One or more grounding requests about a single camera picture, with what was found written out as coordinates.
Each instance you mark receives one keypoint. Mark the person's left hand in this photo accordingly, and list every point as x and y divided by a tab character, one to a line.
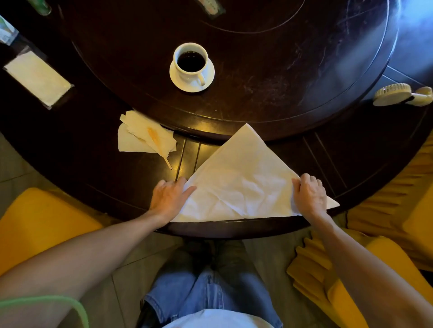
167	199

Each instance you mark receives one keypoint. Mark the cream handheld fan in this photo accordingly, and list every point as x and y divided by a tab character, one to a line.
390	94

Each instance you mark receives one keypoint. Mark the flat cream paper tissue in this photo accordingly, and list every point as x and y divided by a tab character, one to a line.
127	143

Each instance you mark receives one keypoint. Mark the green bottle pink cap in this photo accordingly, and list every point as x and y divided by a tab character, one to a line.
42	6

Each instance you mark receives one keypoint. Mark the dark wooden turntable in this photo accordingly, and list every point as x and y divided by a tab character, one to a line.
287	67

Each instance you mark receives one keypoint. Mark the white shirt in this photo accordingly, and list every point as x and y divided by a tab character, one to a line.
216	319

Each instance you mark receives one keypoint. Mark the white cloth napkin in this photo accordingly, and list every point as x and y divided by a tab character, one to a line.
243	179

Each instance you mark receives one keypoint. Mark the white tissue pack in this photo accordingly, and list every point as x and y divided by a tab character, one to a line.
39	79

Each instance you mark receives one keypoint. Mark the white coffee cup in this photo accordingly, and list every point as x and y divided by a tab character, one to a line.
184	77

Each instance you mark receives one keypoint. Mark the wooden stir stick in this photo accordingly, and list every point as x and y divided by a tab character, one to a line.
168	164

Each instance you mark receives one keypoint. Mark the dark wooden round table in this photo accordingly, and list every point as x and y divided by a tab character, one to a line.
101	162

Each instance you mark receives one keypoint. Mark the folded cream paper tissue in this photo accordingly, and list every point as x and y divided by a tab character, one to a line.
137	123

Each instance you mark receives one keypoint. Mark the white saucer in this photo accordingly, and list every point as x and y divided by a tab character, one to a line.
179	84

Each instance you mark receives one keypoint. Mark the person's right hand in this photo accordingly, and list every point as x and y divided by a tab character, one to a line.
311	197

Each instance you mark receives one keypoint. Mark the black tray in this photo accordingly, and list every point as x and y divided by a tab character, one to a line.
23	46

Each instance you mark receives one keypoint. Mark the person's left forearm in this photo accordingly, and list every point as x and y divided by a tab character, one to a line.
84	256

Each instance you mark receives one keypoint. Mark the colourful printed box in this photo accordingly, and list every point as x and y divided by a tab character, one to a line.
6	32

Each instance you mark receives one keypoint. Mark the person's right forearm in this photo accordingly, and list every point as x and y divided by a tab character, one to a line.
365	277

